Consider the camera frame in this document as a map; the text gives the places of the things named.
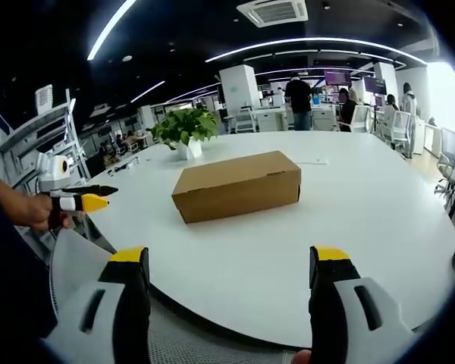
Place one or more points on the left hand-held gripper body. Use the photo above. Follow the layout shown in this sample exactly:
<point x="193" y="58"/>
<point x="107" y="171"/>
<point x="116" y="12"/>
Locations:
<point x="55" y="170"/>

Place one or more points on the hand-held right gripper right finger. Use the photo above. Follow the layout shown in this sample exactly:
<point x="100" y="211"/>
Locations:
<point x="349" y="303"/>

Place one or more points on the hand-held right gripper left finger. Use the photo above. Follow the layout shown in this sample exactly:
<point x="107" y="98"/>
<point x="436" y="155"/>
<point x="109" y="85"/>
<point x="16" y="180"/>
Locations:
<point x="110" y="303"/>

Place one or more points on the brown cardboard shoe box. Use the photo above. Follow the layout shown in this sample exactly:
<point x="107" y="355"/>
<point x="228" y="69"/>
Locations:
<point x="237" y="186"/>

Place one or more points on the person's left hand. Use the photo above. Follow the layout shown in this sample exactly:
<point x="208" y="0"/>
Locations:
<point x="41" y="210"/>

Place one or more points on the person's right hand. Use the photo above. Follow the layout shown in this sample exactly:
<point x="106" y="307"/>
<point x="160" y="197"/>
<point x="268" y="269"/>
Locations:
<point x="302" y="357"/>

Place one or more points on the white metal shelf rack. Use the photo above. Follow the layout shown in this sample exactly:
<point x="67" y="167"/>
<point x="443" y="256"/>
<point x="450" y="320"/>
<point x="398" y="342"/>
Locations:
<point x="41" y="132"/>

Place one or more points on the white mesh office chair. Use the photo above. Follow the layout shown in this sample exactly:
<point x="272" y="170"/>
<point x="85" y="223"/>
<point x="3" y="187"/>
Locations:
<point x="159" y="322"/>

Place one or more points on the white plant pot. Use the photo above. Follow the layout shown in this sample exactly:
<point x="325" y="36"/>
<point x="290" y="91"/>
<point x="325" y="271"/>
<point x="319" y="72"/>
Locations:
<point x="189" y="148"/>

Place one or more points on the green potted plant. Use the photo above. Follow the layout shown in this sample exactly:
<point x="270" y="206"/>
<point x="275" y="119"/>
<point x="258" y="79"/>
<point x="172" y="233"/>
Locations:
<point x="186" y="127"/>

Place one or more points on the ceiling air conditioner vent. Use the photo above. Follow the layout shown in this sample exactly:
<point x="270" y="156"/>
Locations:
<point x="277" y="11"/>

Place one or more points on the wall monitor screen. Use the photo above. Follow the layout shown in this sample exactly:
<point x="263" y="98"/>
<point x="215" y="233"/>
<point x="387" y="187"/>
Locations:
<point x="377" y="85"/>
<point x="337" y="77"/>

